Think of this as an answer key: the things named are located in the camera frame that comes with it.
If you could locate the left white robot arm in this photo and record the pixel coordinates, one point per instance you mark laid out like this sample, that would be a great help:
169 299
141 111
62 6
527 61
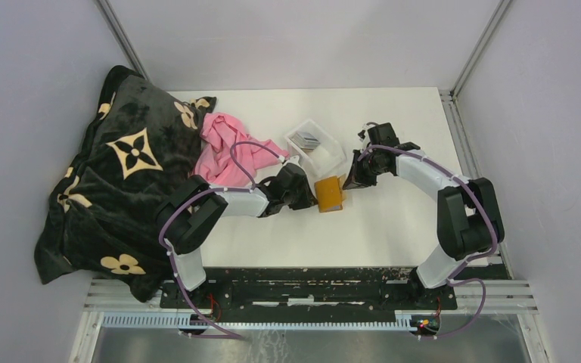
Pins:
187 217

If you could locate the stack of credit cards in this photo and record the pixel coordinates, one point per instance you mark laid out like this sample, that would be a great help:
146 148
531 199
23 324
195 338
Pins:
305 140

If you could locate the black floral blanket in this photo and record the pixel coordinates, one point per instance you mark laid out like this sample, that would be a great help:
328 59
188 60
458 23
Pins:
142 144

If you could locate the aluminium frame rail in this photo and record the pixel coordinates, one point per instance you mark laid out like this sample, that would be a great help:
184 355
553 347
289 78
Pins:
505 295

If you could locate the yellow leather card holder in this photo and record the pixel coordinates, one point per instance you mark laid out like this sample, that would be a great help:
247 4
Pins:
330 194

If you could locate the pink cloth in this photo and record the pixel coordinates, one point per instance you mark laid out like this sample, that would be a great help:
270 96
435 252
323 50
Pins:
231 156

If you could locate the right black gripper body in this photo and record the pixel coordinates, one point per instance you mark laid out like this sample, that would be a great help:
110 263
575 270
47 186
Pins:
364 172

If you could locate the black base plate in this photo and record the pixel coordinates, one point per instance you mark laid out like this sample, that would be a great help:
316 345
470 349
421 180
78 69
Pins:
310 295

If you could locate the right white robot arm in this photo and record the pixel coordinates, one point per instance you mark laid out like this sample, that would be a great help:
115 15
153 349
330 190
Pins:
469 223

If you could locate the white slotted cable duct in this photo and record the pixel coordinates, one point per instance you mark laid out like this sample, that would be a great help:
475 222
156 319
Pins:
185 321

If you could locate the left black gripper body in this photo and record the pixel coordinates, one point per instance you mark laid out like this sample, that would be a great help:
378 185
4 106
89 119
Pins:
300 198

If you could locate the white plastic tray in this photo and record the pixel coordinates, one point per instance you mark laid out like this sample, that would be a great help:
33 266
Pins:
320 154

